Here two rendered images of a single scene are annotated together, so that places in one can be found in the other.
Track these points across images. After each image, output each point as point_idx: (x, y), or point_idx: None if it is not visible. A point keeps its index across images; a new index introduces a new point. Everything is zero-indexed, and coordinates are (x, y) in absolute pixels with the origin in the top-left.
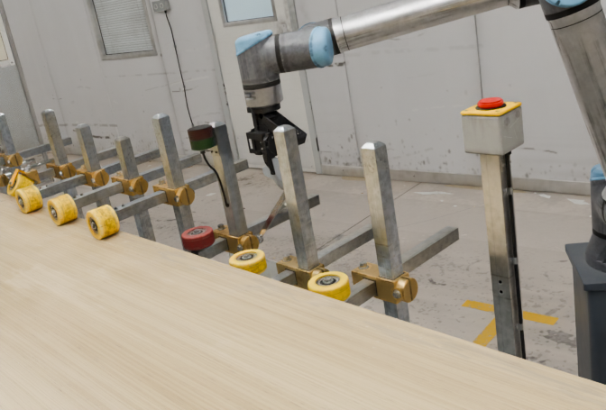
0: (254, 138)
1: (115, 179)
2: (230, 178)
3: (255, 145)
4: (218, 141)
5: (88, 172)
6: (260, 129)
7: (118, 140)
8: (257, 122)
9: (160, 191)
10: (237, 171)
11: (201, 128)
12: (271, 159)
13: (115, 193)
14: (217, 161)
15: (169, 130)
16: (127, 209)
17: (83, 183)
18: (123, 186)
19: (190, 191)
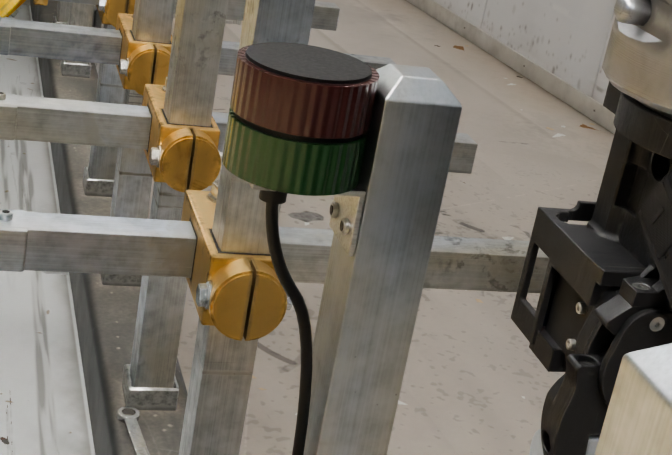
0: (562, 265)
1: (147, 99)
2: (360, 384)
3: (553, 302)
4: (378, 177)
5: (128, 36)
6: (621, 230)
7: None
8: (626, 184)
9: (187, 229)
10: (533, 288)
11: (303, 71)
12: (590, 437)
13: (116, 143)
14: (338, 272)
15: (301, 14)
16: (6, 240)
17: (107, 61)
18: (150, 131)
19: (271, 294)
